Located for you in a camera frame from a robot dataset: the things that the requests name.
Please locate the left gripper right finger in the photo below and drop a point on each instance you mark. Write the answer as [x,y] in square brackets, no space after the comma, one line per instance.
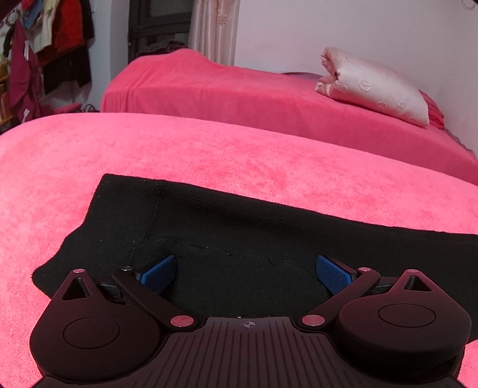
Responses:
[390,327]

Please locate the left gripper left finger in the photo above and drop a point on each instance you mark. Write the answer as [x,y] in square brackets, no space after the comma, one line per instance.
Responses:
[105,330]

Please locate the black pants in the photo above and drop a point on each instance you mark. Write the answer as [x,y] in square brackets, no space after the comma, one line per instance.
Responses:
[237,256]

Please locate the near pink bed cover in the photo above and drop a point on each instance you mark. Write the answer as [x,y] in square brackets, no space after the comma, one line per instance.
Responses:
[51,167]

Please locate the pink bed cover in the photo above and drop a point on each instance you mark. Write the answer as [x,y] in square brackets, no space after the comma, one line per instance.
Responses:
[51,167]
[186,84]

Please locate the folded pink blanket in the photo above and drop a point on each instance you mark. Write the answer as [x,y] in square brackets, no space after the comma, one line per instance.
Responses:
[436,116]

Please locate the cream folded quilt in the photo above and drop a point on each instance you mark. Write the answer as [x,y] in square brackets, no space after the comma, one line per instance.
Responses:
[367,84]

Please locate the far pink bed cover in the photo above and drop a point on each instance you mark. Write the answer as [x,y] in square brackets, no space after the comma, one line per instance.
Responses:
[186,84]

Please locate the hanging red clothes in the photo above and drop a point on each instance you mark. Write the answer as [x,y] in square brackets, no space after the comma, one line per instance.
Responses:
[45,47]

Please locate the pink floral curtain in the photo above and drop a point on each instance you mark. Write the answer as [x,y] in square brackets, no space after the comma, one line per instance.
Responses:
[214,28]

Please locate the dark window frame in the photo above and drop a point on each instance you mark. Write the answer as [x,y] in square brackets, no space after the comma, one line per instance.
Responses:
[158,26]

